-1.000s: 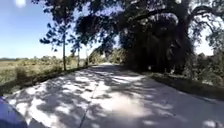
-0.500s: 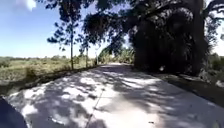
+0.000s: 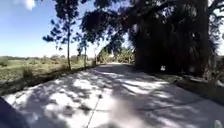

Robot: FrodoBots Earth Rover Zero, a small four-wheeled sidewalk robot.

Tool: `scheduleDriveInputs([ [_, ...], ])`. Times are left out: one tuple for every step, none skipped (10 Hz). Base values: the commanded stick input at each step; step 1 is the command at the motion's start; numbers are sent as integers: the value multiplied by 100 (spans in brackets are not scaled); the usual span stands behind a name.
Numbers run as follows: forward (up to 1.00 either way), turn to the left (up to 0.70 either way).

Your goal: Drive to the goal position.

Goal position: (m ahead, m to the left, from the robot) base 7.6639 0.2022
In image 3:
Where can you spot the distant trees and bushes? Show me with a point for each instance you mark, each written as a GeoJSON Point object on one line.
{"type": "Point", "coordinates": [115, 55]}

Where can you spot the slender tall tree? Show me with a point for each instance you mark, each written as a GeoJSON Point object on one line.
{"type": "Point", "coordinates": [84, 50]}
{"type": "Point", "coordinates": [66, 26]}

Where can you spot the pale concrete road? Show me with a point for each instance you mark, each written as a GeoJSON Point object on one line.
{"type": "Point", "coordinates": [113, 96]}

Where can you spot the large dark tree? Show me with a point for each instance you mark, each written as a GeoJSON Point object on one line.
{"type": "Point", "coordinates": [166, 33]}

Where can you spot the green grass field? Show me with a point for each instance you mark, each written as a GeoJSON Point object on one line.
{"type": "Point", "coordinates": [30, 68]}

